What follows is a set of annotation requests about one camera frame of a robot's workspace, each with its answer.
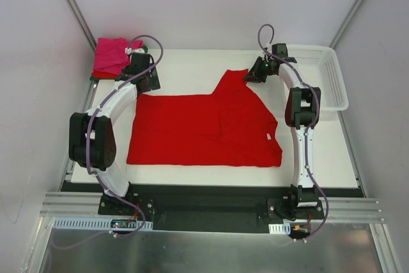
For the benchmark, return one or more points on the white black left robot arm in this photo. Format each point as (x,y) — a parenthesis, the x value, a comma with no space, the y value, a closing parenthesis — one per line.
(92,142)

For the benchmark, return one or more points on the aluminium frame post right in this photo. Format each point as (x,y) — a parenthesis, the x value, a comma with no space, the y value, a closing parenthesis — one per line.
(346,23)

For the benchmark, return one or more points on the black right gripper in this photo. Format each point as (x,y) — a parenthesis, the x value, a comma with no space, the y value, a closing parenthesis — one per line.
(255,73)

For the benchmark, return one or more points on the white slotted cable duct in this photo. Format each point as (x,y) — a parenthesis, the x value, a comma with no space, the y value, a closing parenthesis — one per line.
(86,223)

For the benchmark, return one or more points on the aluminium frame post left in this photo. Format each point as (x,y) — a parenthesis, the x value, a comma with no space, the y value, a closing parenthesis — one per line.
(81,22)

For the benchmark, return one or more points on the folded pink t shirt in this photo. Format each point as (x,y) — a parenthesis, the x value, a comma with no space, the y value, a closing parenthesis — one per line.
(111,53)

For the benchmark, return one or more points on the white perforated plastic basket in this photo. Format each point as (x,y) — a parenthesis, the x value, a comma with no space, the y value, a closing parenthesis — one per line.
(319,67)

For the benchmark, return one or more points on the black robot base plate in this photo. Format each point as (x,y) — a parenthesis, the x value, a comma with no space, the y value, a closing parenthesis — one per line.
(215,208)

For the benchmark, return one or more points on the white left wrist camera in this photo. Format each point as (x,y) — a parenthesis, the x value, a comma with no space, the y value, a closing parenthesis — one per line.
(129,51)

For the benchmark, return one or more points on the aluminium frame post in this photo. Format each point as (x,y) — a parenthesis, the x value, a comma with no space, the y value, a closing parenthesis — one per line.
(346,23)
(81,22)

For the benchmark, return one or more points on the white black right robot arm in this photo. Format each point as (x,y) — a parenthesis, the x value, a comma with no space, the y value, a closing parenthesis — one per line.
(301,115)

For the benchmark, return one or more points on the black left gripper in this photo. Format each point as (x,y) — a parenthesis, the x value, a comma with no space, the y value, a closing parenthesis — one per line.
(148,81)

